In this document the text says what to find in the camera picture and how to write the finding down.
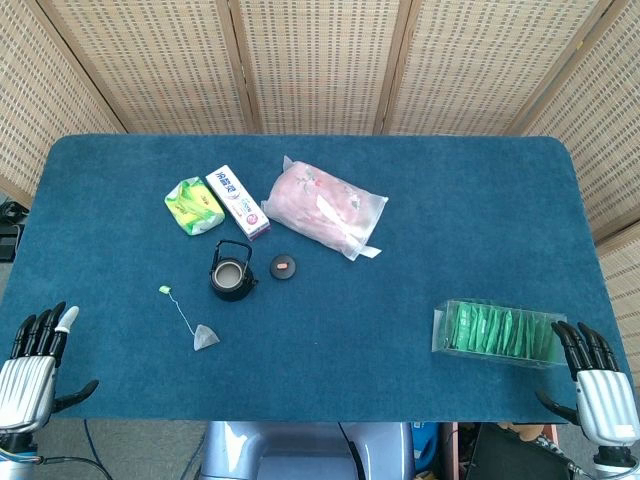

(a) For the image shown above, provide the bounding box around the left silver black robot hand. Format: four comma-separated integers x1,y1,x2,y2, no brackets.
0,301,100,435

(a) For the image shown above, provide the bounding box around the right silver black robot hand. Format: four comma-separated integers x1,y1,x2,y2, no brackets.
534,320,640,447

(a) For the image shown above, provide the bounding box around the pyramid tea bag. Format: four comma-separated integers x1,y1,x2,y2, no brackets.
158,284,221,352

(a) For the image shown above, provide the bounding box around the black teapot lid orange knob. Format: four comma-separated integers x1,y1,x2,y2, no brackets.
269,254,297,281

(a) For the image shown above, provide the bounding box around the pink cloth in clear bag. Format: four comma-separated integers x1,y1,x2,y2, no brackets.
260,155,390,261

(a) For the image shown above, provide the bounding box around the black flat box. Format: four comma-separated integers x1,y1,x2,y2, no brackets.
464,423,576,480

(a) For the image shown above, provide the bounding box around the clear box of green sachets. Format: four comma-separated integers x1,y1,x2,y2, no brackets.
431,298,568,370

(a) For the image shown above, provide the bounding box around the black equipment beside table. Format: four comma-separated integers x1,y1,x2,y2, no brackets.
0,194,26,262

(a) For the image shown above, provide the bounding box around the blue carpet table cloth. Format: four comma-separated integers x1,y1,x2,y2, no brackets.
0,133,636,425

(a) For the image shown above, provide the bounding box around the green yellow snack packet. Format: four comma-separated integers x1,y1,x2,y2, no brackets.
164,176,226,237

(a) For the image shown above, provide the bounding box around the silver blue robot torso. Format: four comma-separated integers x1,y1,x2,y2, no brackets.
199,421,416,480

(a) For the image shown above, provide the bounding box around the white pink toothpaste box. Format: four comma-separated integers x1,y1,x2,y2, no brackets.
205,164,272,242

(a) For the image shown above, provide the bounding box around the woven bamboo folding screen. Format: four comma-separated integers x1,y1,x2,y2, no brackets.
0,0,640,391

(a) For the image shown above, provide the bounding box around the thin blue cable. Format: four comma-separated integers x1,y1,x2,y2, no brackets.
82,419,104,464

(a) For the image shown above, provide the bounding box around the black teapot with handle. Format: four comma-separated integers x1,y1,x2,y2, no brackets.
208,239,260,303

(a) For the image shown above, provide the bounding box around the black cable on torso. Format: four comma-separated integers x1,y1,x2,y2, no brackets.
337,422,364,480

